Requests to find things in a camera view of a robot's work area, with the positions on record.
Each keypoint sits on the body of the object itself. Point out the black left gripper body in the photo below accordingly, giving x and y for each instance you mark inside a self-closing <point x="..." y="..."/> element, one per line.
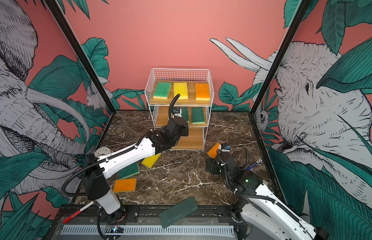
<point x="186" y="131"/>

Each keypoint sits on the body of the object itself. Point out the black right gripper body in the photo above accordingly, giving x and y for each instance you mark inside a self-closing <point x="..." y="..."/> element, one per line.
<point x="216" y="169"/>

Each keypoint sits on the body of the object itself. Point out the orange sponge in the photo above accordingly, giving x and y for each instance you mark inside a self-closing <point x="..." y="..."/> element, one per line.
<point x="212" y="153"/>
<point x="202" y="92"/>
<point x="125" y="185"/>

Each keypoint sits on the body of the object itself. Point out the dark green sponge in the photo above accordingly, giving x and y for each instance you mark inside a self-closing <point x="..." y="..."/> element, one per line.
<point x="198" y="115"/>
<point x="129" y="171"/>
<point x="185" y="113"/>

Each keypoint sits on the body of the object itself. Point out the bright green sponge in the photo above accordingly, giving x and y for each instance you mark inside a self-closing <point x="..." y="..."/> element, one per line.
<point x="162" y="90"/>

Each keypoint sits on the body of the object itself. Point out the yellow sponge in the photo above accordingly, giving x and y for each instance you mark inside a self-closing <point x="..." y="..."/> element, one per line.
<point x="181" y="88"/>
<point x="150" y="161"/>

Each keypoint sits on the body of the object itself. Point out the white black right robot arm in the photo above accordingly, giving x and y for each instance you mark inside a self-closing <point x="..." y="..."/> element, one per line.
<point x="257" y="205"/>

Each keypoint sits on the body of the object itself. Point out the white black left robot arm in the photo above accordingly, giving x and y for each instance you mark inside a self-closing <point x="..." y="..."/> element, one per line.
<point x="95" y="175"/>

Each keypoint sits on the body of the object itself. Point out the blue marker pen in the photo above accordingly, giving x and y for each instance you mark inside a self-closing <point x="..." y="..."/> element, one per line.
<point x="254" y="164"/>

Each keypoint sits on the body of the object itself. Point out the white alarm clock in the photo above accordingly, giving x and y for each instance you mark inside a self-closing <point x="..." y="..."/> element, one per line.
<point x="102" y="151"/>

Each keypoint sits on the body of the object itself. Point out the large dark green foam block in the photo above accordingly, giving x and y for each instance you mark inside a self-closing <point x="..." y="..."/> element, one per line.
<point x="178" y="212"/>

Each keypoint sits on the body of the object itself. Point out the red white marker pen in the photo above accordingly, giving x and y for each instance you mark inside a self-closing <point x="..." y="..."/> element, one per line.
<point x="65" y="221"/>

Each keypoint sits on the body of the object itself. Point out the white wire three-tier shelf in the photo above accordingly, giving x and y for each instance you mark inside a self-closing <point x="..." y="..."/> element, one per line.
<point x="159" y="109"/>

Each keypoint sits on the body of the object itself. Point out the white ribbed front rail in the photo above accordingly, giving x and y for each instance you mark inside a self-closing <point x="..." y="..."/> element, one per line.
<point x="135" y="230"/>

